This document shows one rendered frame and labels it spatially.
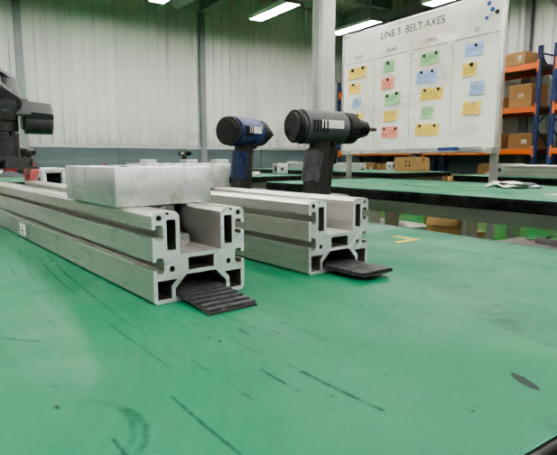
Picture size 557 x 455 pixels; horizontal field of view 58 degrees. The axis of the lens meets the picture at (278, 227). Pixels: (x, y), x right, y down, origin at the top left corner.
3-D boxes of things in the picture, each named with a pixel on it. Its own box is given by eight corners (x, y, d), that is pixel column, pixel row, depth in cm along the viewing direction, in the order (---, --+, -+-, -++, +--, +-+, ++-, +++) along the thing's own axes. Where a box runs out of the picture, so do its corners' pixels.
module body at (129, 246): (-10, 221, 108) (-14, 181, 107) (40, 218, 114) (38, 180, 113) (154, 306, 46) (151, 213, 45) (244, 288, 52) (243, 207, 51)
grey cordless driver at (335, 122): (279, 231, 93) (279, 110, 90) (359, 224, 104) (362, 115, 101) (303, 236, 87) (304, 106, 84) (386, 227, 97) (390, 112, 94)
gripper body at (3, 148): (34, 165, 114) (32, 132, 113) (-17, 165, 107) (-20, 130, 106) (28, 165, 119) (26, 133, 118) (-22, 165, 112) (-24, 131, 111)
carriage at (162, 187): (68, 219, 63) (64, 164, 62) (151, 214, 70) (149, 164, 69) (116, 235, 50) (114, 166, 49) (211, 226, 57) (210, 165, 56)
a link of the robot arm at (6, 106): (-7, 71, 107) (-3, 98, 103) (51, 77, 113) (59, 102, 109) (-8, 115, 115) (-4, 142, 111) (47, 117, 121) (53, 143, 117)
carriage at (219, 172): (133, 199, 94) (131, 162, 93) (185, 197, 101) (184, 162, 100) (172, 206, 82) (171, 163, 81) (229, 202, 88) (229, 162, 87)
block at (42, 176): (29, 191, 207) (28, 168, 206) (59, 190, 214) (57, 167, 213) (36, 192, 199) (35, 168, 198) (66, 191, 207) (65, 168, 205)
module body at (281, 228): (80, 215, 120) (78, 179, 118) (122, 212, 126) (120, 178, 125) (308, 275, 58) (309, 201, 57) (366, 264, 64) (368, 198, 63)
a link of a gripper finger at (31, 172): (41, 201, 115) (40, 160, 114) (7, 202, 111) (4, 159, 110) (34, 199, 121) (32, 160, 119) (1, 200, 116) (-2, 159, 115)
